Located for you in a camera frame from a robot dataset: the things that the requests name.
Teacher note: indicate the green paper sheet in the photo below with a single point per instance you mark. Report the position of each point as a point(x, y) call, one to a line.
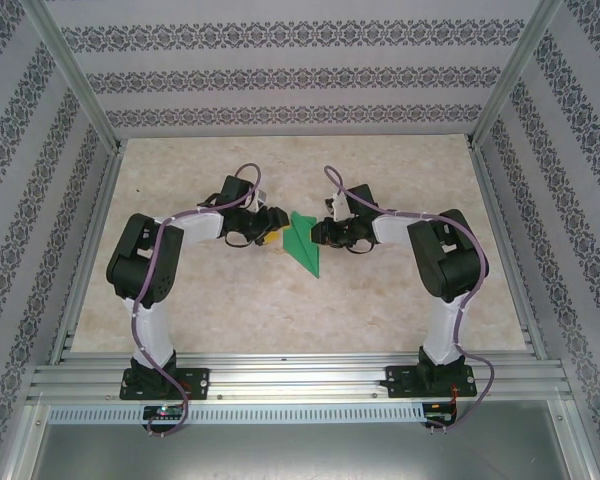
point(302, 245)

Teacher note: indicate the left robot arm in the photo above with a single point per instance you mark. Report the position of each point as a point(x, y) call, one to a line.
point(135, 260)

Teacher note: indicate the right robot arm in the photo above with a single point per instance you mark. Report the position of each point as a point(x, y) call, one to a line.
point(450, 265)

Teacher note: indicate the grey metal panel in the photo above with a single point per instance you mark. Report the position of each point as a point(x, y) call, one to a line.
point(300, 455)

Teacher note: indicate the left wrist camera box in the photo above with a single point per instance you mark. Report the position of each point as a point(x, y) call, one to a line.
point(260, 197)

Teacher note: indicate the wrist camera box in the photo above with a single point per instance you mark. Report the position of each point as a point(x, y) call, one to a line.
point(260, 197)
point(337, 205)

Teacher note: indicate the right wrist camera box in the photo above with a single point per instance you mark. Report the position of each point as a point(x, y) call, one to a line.
point(337, 205)

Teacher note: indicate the long aluminium mounting rail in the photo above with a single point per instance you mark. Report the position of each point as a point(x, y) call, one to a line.
point(290, 380)

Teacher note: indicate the aluminium side rail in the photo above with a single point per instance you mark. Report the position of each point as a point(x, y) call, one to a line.
point(87, 250)
point(505, 245)

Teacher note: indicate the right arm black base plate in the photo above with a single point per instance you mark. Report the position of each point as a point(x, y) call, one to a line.
point(397, 382)

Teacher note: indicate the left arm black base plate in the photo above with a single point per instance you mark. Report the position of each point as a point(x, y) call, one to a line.
point(197, 382)

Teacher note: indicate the aluminium frame post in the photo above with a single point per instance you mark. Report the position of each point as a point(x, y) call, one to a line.
point(517, 75)
point(75, 75)

